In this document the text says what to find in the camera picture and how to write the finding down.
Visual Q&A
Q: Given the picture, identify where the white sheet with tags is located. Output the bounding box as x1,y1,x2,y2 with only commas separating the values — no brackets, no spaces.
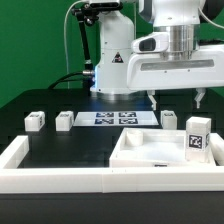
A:
74,111,158,126

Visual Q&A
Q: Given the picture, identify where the black cable bundle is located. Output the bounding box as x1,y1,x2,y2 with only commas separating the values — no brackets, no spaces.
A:
48,6,98,90

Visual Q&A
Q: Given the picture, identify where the white square table top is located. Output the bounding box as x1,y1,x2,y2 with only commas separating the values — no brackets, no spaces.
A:
109,128,216,167

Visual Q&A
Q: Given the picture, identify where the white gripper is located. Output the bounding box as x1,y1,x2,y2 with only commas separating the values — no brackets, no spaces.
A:
125,44,224,111

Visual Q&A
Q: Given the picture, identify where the white cable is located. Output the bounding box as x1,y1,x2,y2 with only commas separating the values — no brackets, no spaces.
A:
63,0,88,90

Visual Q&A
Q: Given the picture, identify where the white U-shaped obstacle fence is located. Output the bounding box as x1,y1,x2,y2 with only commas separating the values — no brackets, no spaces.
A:
0,135,224,194

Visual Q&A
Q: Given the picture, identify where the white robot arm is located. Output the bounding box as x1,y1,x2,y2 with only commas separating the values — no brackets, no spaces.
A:
72,0,224,101

